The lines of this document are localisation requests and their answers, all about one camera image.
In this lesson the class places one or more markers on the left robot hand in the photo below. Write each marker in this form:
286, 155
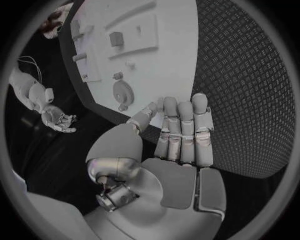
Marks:
178, 187

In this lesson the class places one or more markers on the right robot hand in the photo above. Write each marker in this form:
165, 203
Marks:
55, 118

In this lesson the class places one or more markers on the white task board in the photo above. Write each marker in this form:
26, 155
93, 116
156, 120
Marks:
164, 65

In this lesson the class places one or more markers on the grey peg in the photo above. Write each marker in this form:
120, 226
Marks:
79, 56

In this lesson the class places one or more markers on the small grey plug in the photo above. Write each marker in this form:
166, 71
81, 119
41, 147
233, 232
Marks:
118, 75
123, 107

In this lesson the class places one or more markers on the person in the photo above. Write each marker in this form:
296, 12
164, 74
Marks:
52, 20

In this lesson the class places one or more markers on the grey block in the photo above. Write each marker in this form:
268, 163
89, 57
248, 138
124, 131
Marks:
116, 39

